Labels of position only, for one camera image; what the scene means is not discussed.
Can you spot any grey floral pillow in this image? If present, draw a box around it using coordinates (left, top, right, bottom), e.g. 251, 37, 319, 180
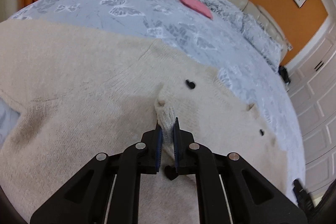
199, 0, 281, 72

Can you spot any cream knitted sweater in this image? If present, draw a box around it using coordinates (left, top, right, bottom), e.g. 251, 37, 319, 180
1, 19, 288, 221

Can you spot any pink folded cloth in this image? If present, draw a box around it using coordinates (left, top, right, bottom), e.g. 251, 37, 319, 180
179, 0, 213, 20

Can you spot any white panelled wardrobe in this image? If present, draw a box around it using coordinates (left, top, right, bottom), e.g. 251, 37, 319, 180
288, 23, 335, 198

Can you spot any blue butterfly print bedspread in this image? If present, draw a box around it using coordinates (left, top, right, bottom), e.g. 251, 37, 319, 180
5, 0, 305, 201

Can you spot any black object by wardrobe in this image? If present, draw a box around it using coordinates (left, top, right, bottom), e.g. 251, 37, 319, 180
278, 65, 291, 85

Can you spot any black gripper at edge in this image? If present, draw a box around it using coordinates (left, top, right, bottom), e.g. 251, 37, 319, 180
293, 179, 314, 215

